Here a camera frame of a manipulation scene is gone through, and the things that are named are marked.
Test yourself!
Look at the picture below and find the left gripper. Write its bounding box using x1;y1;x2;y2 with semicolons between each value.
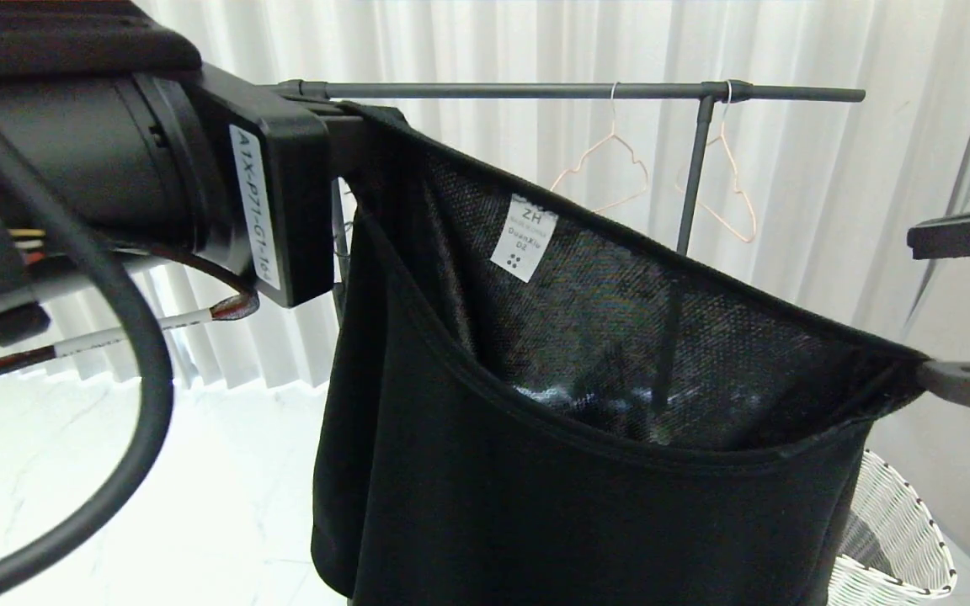
0;64;336;309

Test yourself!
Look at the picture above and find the pink clothes hanger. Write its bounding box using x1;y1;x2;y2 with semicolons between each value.
549;82;651;216
675;80;759;245

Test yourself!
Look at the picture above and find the black short-sleeved shirt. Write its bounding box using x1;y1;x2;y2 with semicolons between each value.
311;101;930;606

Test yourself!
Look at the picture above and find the white laundry basket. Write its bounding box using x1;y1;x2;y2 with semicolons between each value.
826;449;959;606

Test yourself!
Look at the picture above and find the black clothes rack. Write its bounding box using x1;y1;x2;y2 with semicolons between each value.
274;78;866;322

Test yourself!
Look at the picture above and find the white curtain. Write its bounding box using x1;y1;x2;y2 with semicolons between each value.
0;0;970;396

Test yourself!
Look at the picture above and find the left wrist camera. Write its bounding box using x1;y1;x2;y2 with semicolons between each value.
0;0;203;82

